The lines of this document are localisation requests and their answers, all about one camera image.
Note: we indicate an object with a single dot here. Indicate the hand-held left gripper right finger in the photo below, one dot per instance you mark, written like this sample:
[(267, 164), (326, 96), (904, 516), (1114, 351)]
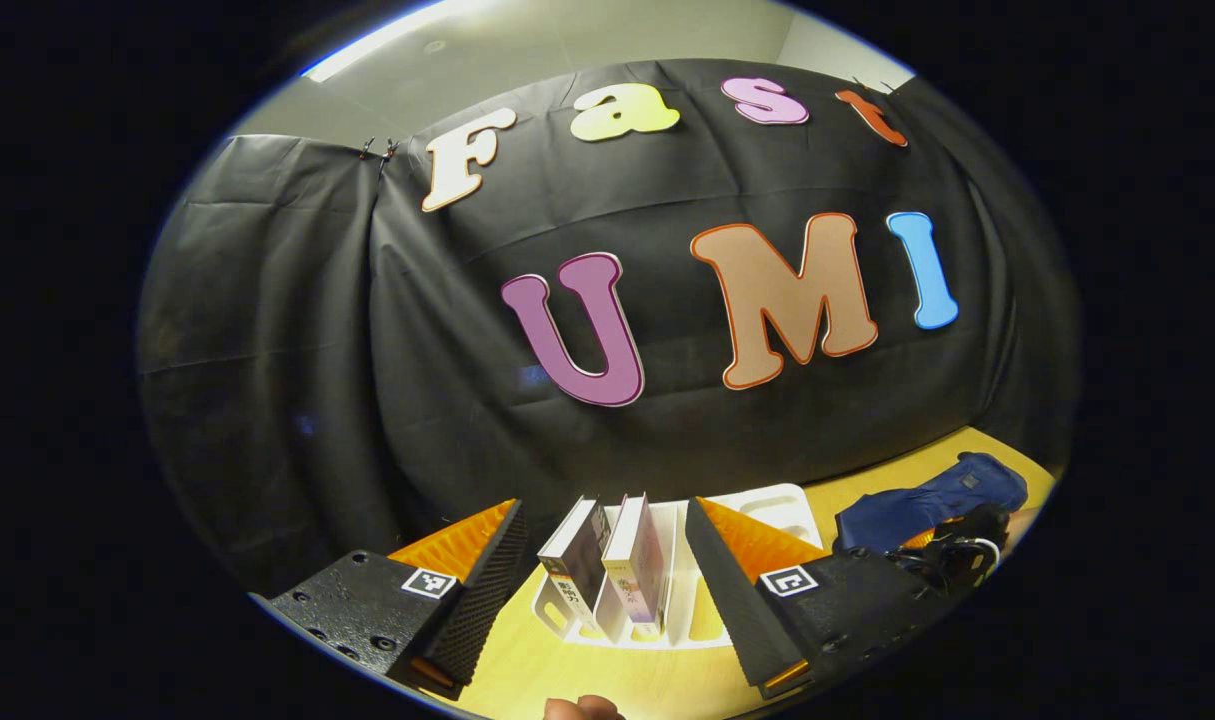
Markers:
[(732, 610)]

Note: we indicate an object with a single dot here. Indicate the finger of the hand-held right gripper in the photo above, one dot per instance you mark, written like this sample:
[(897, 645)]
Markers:
[(932, 535)]

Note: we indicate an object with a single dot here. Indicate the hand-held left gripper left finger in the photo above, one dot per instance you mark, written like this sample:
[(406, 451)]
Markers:
[(482, 600)]

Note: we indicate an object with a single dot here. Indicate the blue schoolbag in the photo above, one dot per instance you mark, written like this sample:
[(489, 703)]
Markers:
[(927, 500)]

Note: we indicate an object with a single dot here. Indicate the dark cover book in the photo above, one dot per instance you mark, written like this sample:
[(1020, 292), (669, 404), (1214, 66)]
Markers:
[(575, 560)]

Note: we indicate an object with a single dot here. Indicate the pink cover book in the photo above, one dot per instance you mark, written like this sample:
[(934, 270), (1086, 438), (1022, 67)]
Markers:
[(635, 560)]

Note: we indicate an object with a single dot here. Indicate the white bookshelf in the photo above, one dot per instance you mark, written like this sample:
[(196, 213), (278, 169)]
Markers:
[(767, 505)]

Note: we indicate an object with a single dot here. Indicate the black backdrop cloth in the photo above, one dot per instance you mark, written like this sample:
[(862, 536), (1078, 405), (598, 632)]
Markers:
[(667, 180)]

